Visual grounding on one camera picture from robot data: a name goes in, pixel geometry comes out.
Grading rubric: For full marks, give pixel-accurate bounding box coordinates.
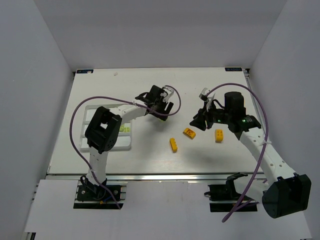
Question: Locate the pale green curved studded lego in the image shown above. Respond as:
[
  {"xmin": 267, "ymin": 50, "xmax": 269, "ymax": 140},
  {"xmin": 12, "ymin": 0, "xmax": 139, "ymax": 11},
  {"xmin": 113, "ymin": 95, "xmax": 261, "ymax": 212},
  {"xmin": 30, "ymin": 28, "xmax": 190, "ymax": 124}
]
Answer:
[{"xmin": 123, "ymin": 127, "xmax": 131, "ymax": 133}]

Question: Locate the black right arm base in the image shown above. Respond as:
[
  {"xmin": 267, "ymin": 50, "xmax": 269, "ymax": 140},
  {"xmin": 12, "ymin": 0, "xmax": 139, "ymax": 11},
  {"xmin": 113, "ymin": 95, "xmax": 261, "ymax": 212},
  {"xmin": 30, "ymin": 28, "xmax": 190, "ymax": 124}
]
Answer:
[{"xmin": 203, "ymin": 172, "xmax": 248, "ymax": 213}]

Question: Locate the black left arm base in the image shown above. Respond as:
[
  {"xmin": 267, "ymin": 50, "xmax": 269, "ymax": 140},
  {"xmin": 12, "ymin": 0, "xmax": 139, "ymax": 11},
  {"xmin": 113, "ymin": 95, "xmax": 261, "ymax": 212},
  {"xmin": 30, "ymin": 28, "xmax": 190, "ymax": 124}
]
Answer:
[{"xmin": 73, "ymin": 183, "xmax": 127, "ymax": 210}]

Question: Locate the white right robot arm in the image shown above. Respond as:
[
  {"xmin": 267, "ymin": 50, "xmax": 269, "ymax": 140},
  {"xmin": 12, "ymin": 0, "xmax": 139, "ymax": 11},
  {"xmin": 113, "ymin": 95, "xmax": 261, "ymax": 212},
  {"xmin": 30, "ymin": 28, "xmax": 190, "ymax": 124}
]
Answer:
[{"xmin": 190, "ymin": 88, "xmax": 312, "ymax": 219}]

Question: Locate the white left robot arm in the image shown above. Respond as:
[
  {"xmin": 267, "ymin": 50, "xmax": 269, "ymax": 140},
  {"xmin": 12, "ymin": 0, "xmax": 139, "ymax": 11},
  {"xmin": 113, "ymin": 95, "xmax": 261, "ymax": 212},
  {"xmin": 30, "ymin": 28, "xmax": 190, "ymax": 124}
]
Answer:
[{"xmin": 83, "ymin": 85, "xmax": 175, "ymax": 194}]

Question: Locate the yellow curved lego brick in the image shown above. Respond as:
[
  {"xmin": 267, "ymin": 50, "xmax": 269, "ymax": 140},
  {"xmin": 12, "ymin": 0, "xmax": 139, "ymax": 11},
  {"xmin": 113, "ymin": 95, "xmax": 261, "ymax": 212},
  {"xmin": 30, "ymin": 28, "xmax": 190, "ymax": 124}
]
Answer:
[{"xmin": 214, "ymin": 129, "xmax": 224, "ymax": 143}]

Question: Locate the orange upside-down lego brick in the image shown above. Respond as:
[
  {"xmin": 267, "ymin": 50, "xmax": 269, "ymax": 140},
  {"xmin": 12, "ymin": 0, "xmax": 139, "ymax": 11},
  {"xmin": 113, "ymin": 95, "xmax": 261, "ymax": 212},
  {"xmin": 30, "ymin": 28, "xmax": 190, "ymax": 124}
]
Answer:
[{"xmin": 182, "ymin": 127, "xmax": 196, "ymax": 140}]

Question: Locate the blue label sticker right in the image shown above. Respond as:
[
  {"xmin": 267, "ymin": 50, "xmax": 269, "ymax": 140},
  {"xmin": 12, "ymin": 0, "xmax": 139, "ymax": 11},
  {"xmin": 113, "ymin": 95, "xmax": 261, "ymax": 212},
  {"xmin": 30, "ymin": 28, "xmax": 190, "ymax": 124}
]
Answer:
[{"xmin": 224, "ymin": 67, "xmax": 243, "ymax": 72}]

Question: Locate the blue label sticker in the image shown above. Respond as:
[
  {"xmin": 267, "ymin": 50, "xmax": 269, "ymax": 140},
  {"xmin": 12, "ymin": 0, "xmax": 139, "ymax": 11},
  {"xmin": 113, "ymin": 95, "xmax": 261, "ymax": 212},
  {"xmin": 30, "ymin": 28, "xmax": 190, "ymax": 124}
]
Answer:
[
  {"xmin": 76, "ymin": 69, "xmax": 94, "ymax": 74},
  {"xmin": 224, "ymin": 67, "xmax": 243, "ymax": 72}
]

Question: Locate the yellow long lego brick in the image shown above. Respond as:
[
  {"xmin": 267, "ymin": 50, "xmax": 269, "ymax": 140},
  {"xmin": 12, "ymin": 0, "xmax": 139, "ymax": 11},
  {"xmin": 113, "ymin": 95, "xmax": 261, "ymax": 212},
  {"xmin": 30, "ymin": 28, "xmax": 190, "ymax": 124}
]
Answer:
[{"xmin": 169, "ymin": 137, "xmax": 178, "ymax": 153}]

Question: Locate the white sorting tray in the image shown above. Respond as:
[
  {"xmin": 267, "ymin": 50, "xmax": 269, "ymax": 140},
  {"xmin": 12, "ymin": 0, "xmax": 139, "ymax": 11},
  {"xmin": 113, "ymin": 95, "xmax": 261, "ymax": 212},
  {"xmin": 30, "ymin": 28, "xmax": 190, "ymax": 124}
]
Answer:
[{"xmin": 79, "ymin": 105, "xmax": 132, "ymax": 153}]

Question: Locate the blue label sticker left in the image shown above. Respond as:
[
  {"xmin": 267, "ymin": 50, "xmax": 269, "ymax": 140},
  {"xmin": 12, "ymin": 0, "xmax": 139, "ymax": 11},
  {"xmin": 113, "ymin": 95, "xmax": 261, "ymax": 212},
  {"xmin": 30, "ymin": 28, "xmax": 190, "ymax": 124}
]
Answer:
[{"xmin": 76, "ymin": 69, "xmax": 94, "ymax": 74}]

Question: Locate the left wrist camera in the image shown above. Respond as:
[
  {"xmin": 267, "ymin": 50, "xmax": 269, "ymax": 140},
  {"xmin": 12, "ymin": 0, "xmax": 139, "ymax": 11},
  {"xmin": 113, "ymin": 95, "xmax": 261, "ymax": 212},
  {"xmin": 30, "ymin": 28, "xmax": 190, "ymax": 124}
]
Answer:
[{"xmin": 160, "ymin": 86, "xmax": 174, "ymax": 103}]

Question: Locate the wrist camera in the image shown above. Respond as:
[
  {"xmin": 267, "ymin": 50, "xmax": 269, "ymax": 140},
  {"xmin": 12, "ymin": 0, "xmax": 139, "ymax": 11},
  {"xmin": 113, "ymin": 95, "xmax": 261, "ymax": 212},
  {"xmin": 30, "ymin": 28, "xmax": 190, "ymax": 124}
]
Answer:
[
  {"xmin": 199, "ymin": 87, "xmax": 215, "ymax": 112},
  {"xmin": 160, "ymin": 86, "xmax": 174, "ymax": 103}
]

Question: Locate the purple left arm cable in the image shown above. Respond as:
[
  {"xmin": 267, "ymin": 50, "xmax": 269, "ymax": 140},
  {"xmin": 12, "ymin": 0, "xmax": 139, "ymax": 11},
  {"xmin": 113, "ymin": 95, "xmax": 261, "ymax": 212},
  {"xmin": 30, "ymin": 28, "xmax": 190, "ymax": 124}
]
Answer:
[{"xmin": 69, "ymin": 86, "xmax": 182, "ymax": 210}]

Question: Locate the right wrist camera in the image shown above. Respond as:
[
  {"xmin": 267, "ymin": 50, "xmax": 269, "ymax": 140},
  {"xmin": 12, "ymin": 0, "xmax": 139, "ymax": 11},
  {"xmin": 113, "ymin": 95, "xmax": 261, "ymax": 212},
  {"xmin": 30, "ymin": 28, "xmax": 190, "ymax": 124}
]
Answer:
[{"xmin": 199, "ymin": 87, "xmax": 215, "ymax": 112}]

